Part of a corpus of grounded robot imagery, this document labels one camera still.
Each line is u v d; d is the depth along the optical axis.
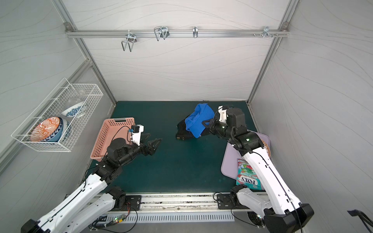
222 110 0.64
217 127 0.59
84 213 0.53
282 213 0.37
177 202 0.75
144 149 0.63
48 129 0.61
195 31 0.73
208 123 0.67
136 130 0.63
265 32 0.77
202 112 0.73
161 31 0.76
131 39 0.78
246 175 0.80
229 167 0.86
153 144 0.65
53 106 0.66
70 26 0.77
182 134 0.96
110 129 1.02
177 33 0.79
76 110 0.65
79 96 0.81
